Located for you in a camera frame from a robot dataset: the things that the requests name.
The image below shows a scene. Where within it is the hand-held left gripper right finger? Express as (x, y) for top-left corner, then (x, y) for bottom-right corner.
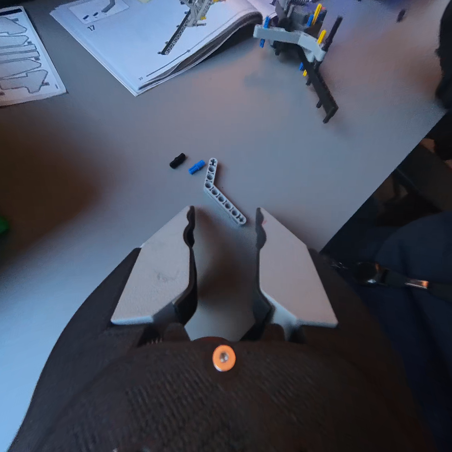
(255, 208), (339, 337)

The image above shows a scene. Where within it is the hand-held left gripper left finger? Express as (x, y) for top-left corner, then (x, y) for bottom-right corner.
(110, 206), (198, 331)

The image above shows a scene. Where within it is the grey bent lego beam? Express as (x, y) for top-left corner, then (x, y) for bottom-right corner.
(203, 158), (247, 226)

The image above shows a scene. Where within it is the partly built lego model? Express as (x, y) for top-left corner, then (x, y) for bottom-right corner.
(252, 0), (345, 124)

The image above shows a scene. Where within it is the open lego instruction booklet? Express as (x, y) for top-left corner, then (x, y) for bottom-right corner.
(49, 0), (279, 97)

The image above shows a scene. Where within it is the white sticker sheet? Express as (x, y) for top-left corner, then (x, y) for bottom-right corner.
(0, 6), (68, 107)

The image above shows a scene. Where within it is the black strap with metal buckle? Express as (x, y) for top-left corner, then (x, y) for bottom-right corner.
(330, 259), (452, 298)

